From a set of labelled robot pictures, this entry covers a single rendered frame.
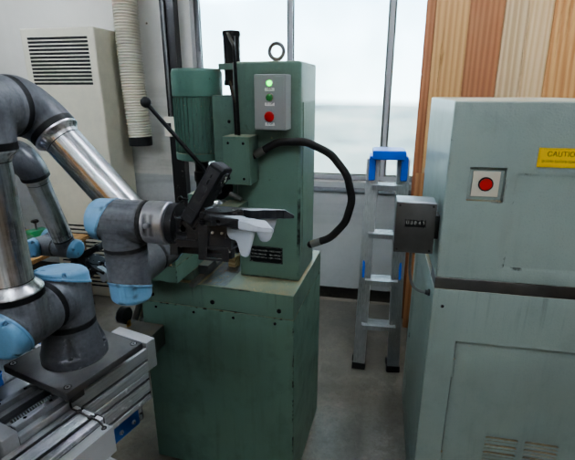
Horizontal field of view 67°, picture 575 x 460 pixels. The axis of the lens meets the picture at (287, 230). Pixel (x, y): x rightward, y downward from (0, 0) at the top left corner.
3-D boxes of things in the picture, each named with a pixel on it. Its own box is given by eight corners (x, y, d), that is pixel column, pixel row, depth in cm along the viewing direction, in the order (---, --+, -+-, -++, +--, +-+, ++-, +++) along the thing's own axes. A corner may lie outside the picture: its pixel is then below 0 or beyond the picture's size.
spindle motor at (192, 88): (191, 154, 169) (185, 69, 160) (233, 156, 165) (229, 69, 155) (167, 162, 153) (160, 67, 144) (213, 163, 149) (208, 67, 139)
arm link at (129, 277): (169, 285, 88) (164, 233, 84) (140, 311, 77) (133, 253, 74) (134, 281, 89) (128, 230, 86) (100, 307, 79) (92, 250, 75)
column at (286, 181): (260, 254, 177) (256, 65, 155) (313, 259, 171) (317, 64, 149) (239, 275, 156) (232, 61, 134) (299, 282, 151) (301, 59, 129)
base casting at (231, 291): (197, 256, 199) (195, 237, 196) (320, 269, 184) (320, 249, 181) (140, 299, 158) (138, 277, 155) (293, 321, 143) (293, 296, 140)
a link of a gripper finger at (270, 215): (287, 238, 81) (239, 241, 78) (287, 207, 80) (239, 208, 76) (293, 242, 78) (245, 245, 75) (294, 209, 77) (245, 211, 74)
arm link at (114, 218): (109, 235, 83) (104, 192, 80) (162, 239, 81) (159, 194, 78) (83, 249, 76) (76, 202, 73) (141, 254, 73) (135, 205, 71)
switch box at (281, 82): (260, 128, 138) (259, 75, 133) (291, 129, 136) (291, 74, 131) (254, 130, 133) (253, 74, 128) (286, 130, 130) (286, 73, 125)
